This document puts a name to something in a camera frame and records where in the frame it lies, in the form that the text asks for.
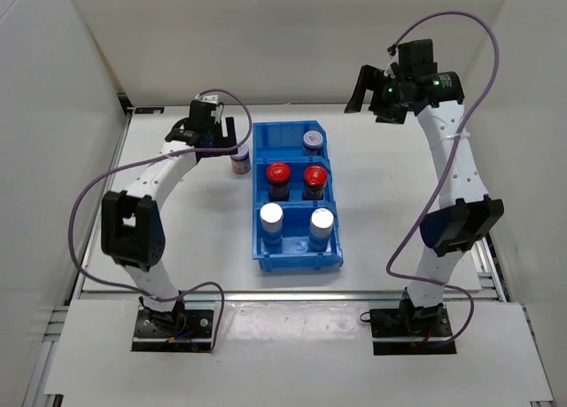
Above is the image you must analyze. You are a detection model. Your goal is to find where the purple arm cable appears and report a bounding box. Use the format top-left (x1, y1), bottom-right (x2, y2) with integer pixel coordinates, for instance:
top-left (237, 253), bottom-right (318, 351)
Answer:
top-left (385, 11), bottom-right (501, 348)
top-left (68, 87), bottom-right (254, 353)

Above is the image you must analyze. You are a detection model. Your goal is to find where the blue middle storage bin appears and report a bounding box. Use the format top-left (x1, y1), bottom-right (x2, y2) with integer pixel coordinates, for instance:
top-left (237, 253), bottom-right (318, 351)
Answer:
top-left (252, 158), bottom-right (335, 206)

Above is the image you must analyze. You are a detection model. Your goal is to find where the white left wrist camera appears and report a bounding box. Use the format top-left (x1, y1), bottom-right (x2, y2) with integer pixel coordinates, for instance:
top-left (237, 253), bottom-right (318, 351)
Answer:
top-left (194, 93), bottom-right (220, 107)

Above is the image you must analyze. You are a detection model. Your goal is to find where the blue near storage bin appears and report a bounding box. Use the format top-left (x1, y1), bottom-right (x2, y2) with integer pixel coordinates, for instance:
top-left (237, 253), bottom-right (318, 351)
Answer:
top-left (252, 201), bottom-right (344, 272)

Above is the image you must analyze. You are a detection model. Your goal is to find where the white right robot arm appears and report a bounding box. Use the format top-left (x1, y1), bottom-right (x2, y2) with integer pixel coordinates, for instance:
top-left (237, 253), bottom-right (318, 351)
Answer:
top-left (345, 65), bottom-right (504, 336)

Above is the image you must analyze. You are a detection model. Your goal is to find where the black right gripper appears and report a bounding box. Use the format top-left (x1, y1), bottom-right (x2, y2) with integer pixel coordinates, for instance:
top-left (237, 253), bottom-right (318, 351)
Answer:
top-left (345, 66), bottom-right (410, 126)

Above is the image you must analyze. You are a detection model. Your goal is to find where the blue far storage bin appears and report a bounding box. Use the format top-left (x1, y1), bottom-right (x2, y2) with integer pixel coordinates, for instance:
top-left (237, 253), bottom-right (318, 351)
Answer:
top-left (252, 121), bottom-right (330, 163)

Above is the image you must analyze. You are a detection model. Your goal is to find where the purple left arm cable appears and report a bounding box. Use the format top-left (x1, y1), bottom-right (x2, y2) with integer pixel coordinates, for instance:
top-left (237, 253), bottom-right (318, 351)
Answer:
top-left (68, 87), bottom-right (254, 353)

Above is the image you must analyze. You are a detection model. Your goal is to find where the white lid dark jar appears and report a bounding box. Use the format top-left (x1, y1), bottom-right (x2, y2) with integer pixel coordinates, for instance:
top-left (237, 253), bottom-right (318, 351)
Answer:
top-left (302, 130), bottom-right (324, 156)
top-left (230, 144), bottom-right (252, 175)

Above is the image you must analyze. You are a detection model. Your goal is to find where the blue storage bin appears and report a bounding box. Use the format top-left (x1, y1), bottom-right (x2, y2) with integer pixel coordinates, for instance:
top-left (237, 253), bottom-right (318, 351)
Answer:
top-left (252, 121), bottom-right (330, 163)
top-left (252, 158), bottom-right (335, 206)
top-left (252, 201), bottom-right (344, 272)

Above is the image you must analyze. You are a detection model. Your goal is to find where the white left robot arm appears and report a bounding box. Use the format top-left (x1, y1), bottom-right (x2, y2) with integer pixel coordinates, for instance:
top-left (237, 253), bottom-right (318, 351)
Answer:
top-left (101, 95), bottom-right (237, 336)

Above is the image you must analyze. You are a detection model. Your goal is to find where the silver lid peppercorn jar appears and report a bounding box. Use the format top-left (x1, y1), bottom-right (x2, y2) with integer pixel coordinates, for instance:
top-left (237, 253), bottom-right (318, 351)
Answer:
top-left (308, 207), bottom-right (335, 251)
top-left (260, 203), bottom-right (284, 246)

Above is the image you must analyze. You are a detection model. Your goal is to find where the red lid sauce jar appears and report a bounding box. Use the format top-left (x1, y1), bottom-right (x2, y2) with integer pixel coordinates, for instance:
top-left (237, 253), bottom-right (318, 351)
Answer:
top-left (266, 162), bottom-right (291, 201)
top-left (302, 165), bottom-right (329, 200)

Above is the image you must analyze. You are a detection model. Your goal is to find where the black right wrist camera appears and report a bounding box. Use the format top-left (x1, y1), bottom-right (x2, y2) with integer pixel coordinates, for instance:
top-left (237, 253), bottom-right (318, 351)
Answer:
top-left (387, 39), bottom-right (438, 79)

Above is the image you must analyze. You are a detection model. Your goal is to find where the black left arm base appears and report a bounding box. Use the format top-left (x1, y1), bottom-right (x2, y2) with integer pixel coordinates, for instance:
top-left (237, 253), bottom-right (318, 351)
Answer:
top-left (131, 302), bottom-right (217, 353)

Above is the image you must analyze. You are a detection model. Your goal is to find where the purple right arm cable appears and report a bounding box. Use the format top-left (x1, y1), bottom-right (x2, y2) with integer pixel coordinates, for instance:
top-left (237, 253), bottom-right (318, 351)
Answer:
top-left (385, 11), bottom-right (501, 348)

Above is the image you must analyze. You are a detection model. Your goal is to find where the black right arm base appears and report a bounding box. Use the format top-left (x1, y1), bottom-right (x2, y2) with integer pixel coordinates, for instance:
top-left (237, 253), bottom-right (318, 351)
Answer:
top-left (359, 299), bottom-right (457, 356)

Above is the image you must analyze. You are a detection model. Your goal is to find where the aluminium table edge rail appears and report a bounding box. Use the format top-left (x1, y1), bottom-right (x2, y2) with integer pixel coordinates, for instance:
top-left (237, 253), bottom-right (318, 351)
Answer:
top-left (78, 287), bottom-right (499, 302)

